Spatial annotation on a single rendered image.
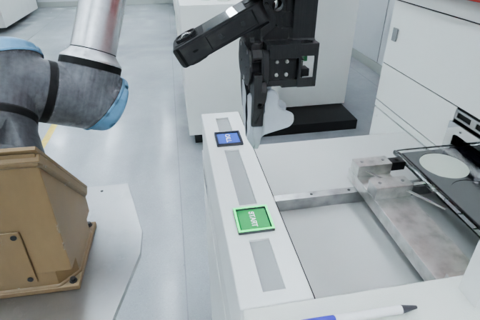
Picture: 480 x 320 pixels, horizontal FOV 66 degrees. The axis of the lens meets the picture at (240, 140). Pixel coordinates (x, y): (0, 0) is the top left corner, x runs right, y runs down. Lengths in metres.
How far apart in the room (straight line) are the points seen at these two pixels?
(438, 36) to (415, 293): 0.74
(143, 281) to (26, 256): 1.15
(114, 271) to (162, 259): 1.14
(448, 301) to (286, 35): 0.37
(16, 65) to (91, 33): 0.14
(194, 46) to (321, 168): 0.63
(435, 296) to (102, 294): 0.51
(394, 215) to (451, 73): 0.44
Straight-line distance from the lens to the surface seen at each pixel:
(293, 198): 0.81
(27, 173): 0.60
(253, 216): 0.59
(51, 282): 0.74
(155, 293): 1.75
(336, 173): 0.97
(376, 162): 0.87
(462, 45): 1.05
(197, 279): 1.77
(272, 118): 0.47
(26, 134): 0.67
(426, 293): 0.54
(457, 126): 1.04
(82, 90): 0.73
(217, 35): 0.42
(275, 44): 0.42
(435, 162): 0.94
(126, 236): 0.80
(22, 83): 0.71
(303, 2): 0.44
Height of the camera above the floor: 1.35
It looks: 30 degrees down
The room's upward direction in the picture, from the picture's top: straight up
